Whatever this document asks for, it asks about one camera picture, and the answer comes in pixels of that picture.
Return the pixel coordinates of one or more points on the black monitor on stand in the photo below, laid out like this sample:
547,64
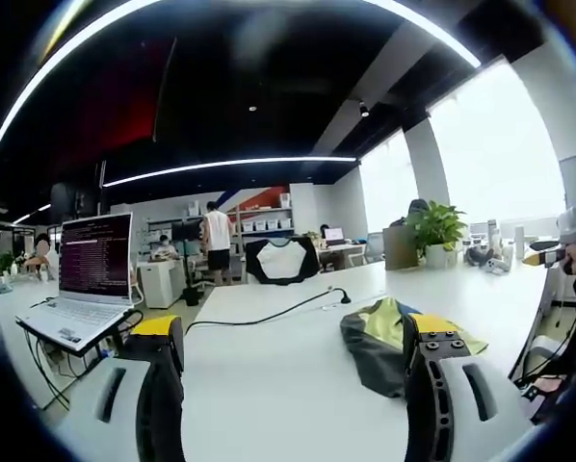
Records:
187,231

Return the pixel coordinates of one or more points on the small potted plant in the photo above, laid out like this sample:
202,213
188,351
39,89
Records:
4,262

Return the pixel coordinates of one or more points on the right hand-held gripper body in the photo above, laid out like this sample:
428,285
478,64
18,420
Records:
568,223

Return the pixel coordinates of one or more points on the white laptop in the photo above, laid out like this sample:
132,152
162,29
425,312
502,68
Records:
93,269

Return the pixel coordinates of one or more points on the white cabinet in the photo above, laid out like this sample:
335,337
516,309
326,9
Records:
160,286

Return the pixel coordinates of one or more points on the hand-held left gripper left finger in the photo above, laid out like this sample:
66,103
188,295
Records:
165,385

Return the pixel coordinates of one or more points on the potted green plant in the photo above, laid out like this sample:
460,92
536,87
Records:
437,231

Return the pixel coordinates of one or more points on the brown cardboard box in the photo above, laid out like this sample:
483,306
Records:
400,249

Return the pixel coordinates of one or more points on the grey office chair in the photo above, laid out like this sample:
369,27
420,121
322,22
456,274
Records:
374,246

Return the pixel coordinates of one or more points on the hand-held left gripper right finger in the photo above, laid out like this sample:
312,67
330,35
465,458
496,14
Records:
425,385

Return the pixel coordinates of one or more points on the white game controller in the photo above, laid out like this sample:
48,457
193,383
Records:
494,264

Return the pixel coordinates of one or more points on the shelf with white bins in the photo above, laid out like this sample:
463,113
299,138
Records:
264,223

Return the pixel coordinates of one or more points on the dark and yellow-green garment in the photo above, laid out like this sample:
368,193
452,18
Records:
374,356

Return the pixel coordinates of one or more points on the straight ceiling light strip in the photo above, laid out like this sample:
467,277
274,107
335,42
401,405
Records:
230,166

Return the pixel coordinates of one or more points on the black and white raglan shirt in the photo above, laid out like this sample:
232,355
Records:
280,260

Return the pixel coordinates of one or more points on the black ceiling spotlight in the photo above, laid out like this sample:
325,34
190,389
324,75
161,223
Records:
364,110

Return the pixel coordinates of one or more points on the open laptop with bright screen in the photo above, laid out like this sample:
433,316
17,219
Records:
335,236

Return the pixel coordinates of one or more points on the long curved ceiling light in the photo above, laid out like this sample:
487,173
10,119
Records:
124,29

